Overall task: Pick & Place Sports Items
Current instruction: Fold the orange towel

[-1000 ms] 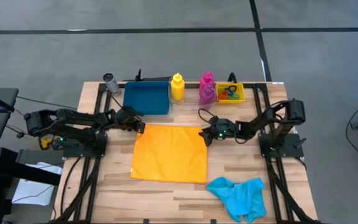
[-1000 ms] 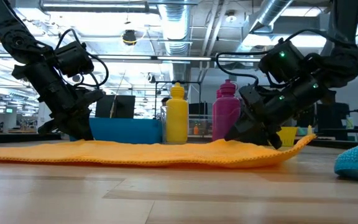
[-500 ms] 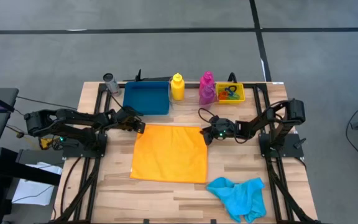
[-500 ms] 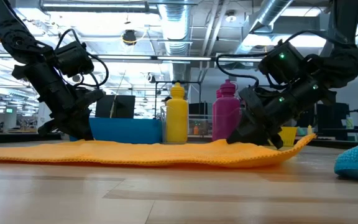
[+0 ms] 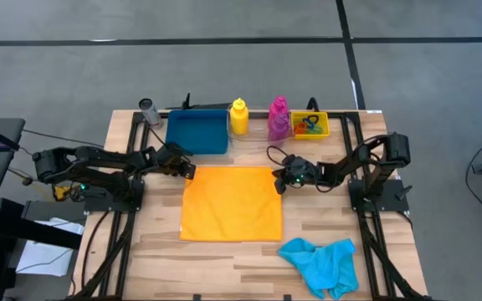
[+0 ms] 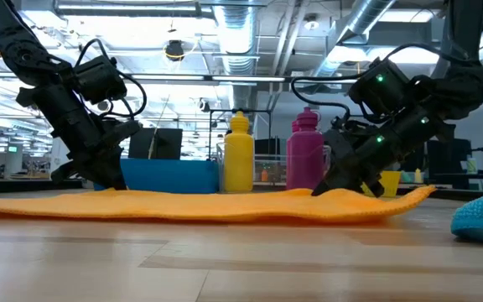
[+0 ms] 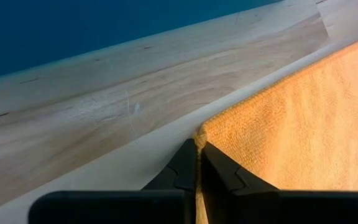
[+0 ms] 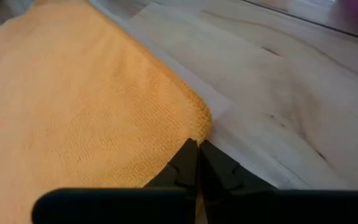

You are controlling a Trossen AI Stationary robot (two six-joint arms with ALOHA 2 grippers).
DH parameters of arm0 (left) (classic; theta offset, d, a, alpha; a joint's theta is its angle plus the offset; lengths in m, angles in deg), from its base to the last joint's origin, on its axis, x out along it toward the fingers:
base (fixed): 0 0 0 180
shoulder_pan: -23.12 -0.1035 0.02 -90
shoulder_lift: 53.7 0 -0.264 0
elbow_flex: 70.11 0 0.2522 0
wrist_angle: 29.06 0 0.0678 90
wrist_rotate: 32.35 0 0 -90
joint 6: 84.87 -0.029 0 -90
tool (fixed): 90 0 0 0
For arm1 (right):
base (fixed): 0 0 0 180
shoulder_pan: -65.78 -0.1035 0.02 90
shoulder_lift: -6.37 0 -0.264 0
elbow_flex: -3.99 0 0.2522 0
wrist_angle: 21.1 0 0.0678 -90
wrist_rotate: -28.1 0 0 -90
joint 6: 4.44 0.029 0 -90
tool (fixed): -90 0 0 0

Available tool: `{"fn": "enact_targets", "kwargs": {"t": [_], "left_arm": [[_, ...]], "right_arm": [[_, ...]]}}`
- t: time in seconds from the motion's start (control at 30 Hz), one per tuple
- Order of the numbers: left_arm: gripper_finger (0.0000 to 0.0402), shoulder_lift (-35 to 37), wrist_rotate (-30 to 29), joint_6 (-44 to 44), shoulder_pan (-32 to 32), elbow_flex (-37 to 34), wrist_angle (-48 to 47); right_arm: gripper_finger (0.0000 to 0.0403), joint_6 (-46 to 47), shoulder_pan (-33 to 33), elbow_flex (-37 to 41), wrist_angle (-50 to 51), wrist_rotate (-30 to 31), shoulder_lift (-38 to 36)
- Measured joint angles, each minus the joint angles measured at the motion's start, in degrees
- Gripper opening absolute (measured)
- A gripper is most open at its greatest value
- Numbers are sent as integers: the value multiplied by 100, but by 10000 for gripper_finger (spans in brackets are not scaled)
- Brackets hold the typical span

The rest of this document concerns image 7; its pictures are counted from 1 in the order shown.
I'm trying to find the clear plastic bin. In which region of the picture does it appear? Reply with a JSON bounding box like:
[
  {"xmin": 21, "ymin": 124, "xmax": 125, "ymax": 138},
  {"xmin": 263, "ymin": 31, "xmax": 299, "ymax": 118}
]
[{"xmin": 315, "ymin": 0, "xmax": 358, "ymax": 43}]

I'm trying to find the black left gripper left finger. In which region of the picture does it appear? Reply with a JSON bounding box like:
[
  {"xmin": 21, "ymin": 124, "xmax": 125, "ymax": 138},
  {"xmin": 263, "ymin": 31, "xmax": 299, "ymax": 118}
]
[{"xmin": 28, "ymin": 138, "xmax": 198, "ymax": 224}]

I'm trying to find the blue plastic bin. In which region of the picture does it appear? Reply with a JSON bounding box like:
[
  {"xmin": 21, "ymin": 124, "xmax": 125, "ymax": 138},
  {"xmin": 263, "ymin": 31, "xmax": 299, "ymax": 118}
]
[{"xmin": 0, "ymin": 0, "xmax": 282, "ymax": 82}]

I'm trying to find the orange microfibre cloth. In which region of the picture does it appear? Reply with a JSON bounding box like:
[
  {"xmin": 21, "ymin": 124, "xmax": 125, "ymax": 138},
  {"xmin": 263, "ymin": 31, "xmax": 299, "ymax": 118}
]
[{"xmin": 194, "ymin": 32, "xmax": 358, "ymax": 224}]

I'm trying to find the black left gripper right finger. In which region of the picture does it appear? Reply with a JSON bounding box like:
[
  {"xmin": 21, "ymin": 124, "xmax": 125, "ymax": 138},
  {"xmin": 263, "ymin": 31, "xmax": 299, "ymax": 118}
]
[{"xmin": 200, "ymin": 141, "xmax": 358, "ymax": 224}]

